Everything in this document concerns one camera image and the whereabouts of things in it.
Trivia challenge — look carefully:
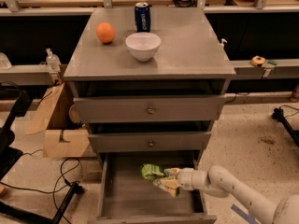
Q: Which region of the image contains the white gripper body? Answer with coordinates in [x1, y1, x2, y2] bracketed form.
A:
[177, 168, 208, 190]

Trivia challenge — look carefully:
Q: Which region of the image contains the green rice chip bag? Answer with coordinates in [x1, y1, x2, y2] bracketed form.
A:
[141, 164, 180, 198]

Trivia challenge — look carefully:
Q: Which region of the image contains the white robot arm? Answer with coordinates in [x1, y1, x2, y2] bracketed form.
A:
[163, 165, 299, 224]

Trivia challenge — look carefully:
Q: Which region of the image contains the grey middle drawer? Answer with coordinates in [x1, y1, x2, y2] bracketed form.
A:
[89, 132, 211, 153]

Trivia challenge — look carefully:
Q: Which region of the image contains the grey open bottom drawer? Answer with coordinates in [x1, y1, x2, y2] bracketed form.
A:
[88, 151, 217, 224]

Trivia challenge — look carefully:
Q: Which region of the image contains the grey top drawer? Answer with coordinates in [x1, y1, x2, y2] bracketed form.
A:
[74, 95, 224, 123]

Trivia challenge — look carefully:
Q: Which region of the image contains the grey drawer cabinet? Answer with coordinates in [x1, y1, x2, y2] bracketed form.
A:
[63, 6, 236, 166]

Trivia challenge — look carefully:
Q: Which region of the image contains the black tripod leg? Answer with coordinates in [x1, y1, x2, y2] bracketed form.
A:
[272, 108, 299, 147]

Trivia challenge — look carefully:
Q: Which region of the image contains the cardboard box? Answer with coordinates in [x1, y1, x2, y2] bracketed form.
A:
[25, 83, 93, 158]

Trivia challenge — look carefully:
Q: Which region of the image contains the white bowl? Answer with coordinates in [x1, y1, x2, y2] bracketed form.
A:
[125, 32, 161, 62]

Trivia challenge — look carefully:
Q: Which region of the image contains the white pump bottle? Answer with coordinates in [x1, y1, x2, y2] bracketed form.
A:
[220, 38, 228, 49]

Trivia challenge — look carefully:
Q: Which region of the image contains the yellow tape roll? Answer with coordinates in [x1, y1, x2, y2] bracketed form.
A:
[250, 56, 265, 66]

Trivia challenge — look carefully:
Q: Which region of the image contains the small green object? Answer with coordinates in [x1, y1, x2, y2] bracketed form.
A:
[267, 60, 278, 65]

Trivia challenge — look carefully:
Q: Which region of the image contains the orange fruit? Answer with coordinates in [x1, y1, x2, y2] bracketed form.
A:
[96, 22, 115, 44]

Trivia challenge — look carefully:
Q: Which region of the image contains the clear sanitizer bottle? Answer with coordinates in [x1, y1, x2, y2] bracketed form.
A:
[46, 49, 61, 72]

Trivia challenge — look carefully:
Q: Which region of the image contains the blue pepsi can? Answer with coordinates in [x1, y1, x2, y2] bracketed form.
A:
[135, 2, 151, 32]

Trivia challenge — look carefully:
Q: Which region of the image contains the black stand frame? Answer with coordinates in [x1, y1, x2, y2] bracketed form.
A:
[0, 81, 85, 224]

